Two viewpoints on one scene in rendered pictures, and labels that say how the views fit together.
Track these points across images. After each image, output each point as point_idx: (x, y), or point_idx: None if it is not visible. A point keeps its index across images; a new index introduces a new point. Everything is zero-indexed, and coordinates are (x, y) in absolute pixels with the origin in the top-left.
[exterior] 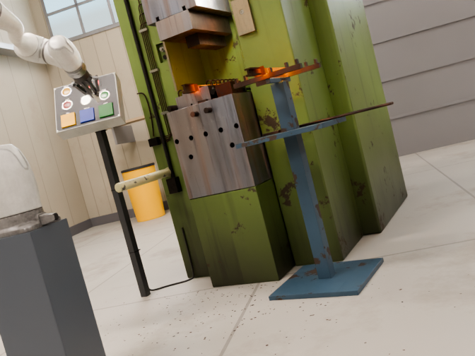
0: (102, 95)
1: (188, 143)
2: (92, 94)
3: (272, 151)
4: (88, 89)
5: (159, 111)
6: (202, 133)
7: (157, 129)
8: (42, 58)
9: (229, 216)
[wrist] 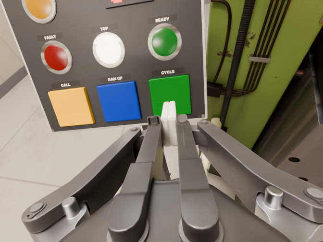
0: (160, 42)
1: (318, 171)
2: (169, 144)
3: None
4: (161, 172)
5: (244, 51)
6: None
7: (224, 74)
8: None
9: None
